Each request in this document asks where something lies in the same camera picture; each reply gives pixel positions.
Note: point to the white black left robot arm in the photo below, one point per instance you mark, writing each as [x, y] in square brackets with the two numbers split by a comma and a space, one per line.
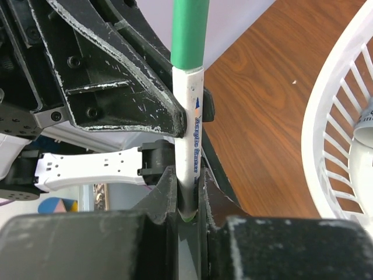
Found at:
[64, 155]

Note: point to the dark green pen cap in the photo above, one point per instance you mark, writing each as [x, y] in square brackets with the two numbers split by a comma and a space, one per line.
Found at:
[189, 33]

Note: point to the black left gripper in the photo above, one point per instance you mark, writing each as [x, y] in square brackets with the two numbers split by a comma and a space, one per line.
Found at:
[30, 99]

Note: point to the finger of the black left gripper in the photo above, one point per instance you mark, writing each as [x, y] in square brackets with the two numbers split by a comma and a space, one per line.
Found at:
[135, 29]
[113, 72]

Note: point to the white pen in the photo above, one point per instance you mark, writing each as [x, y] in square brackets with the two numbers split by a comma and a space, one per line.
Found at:
[188, 91]

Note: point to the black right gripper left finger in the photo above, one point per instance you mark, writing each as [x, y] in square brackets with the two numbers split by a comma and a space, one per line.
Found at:
[140, 243]

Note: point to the grey mug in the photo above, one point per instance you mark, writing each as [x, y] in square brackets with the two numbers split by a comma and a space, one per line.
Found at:
[363, 129]

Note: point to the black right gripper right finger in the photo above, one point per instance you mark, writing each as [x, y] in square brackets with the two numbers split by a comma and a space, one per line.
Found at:
[235, 245]

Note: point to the white plastic dish basket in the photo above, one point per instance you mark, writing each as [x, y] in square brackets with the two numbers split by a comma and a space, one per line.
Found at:
[337, 168]

